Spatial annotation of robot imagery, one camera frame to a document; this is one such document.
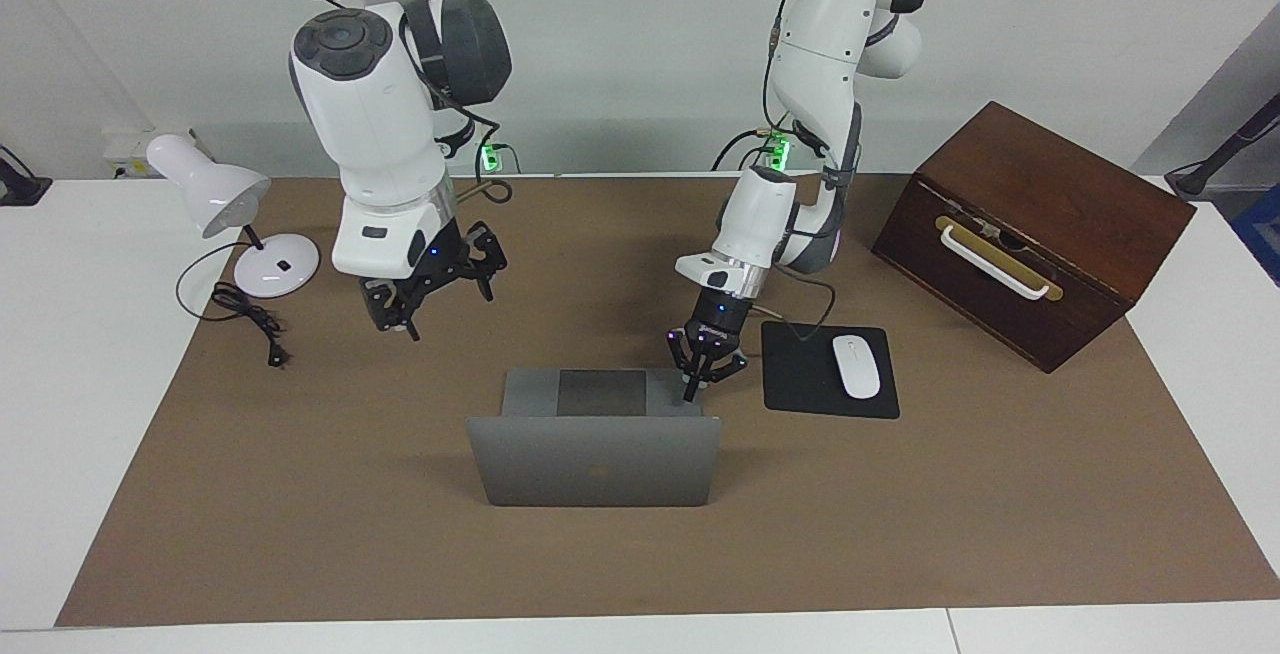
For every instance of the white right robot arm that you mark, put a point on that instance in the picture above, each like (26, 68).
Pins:
(370, 114)

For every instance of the silver laptop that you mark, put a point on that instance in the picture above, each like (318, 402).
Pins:
(600, 464)

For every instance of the black floor stand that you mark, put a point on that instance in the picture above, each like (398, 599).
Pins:
(1215, 159)

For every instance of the white wall socket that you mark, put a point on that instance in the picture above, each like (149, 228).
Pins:
(130, 146)

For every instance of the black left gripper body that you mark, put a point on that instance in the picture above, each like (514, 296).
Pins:
(720, 314)

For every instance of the black mouse pad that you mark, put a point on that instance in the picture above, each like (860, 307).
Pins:
(800, 374)

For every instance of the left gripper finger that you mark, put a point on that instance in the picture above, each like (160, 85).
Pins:
(728, 366)
(690, 369)

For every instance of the black clamp mount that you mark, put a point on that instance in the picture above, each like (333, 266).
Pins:
(20, 189)

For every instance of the white desk lamp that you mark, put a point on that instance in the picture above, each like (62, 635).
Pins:
(215, 189)

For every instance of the brown table mat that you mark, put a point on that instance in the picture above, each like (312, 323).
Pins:
(400, 554)

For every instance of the dark wooden box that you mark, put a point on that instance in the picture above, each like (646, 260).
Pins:
(1080, 204)

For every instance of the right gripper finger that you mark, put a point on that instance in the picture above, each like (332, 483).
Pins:
(488, 254)
(392, 306)

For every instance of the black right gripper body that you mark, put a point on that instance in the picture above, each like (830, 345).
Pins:
(435, 254)

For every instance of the white computer mouse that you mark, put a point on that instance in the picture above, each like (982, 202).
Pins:
(857, 366)

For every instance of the blue crate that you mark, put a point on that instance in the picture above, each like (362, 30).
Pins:
(1262, 234)

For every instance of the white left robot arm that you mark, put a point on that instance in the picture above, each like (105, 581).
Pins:
(830, 44)

